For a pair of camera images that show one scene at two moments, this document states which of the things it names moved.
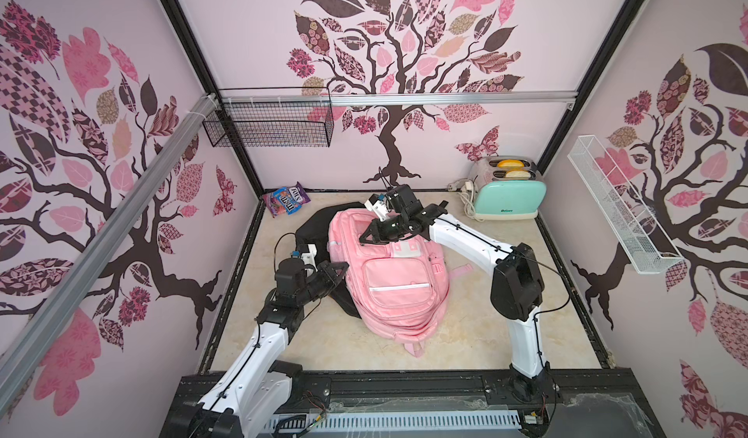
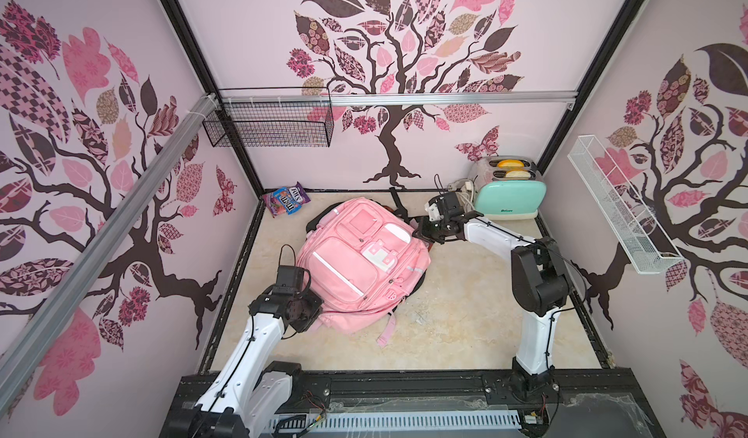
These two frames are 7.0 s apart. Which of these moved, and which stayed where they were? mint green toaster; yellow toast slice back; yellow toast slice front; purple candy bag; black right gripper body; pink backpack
Moved: pink backpack; black right gripper body
Stayed: mint green toaster; yellow toast slice front; yellow toast slice back; purple candy bag
